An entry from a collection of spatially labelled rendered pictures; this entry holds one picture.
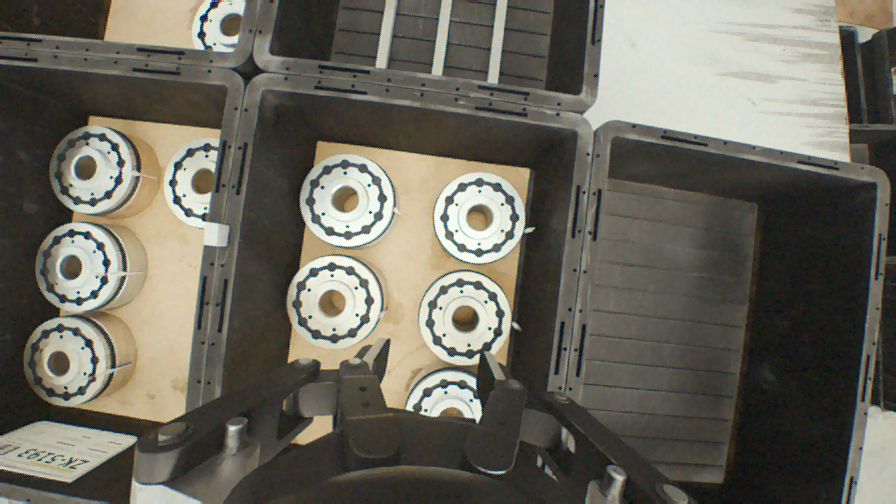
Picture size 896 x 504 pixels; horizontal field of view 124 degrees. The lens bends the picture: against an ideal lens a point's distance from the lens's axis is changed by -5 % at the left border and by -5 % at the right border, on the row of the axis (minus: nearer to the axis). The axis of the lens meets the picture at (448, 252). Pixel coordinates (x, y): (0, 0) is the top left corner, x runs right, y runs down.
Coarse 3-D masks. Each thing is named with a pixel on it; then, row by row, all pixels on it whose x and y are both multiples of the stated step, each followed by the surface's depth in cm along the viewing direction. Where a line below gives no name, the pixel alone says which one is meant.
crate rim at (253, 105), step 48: (336, 96) 22; (384, 96) 22; (432, 96) 22; (240, 144) 22; (576, 144) 22; (240, 192) 22; (576, 192) 24; (240, 240) 22; (576, 240) 22; (576, 288) 22
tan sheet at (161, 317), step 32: (128, 128) 31; (160, 128) 31; (192, 128) 31; (160, 160) 31; (160, 192) 31; (128, 224) 31; (160, 224) 31; (160, 256) 31; (192, 256) 31; (160, 288) 31; (192, 288) 31; (128, 320) 31; (160, 320) 31; (192, 320) 31; (160, 352) 31; (128, 384) 31; (160, 384) 31; (160, 416) 31
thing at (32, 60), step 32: (0, 64) 21; (32, 64) 21; (64, 64) 21; (96, 64) 21; (128, 64) 21; (160, 64) 22; (224, 128) 22; (224, 160) 22; (224, 192) 22; (192, 352) 21; (192, 384) 21; (0, 480) 21
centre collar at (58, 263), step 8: (64, 248) 27; (72, 248) 27; (80, 248) 27; (56, 256) 27; (64, 256) 27; (80, 256) 27; (88, 256) 27; (56, 264) 27; (64, 264) 28; (88, 264) 27; (56, 272) 27; (64, 272) 28; (88, 272) 27; (56, 280) 27; (64, 280) 27; (72, 280) 27; (80, 280) 27; (88, 280) 28; (72, 288) 27
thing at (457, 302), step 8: (464, 296) 28; (448, 304) 28; (456, 304) 28; (464, 304) 28; (472, 304) 28; (480, 304) 28; (448, 312) 28; (480, 312) 28; (448, 320) 28; (480, 320) 28; (448, 328) 28; (456, 328) 29; (480, 328) 28; (456, 336) 28; (464, 336) 28; (472, 336) 28
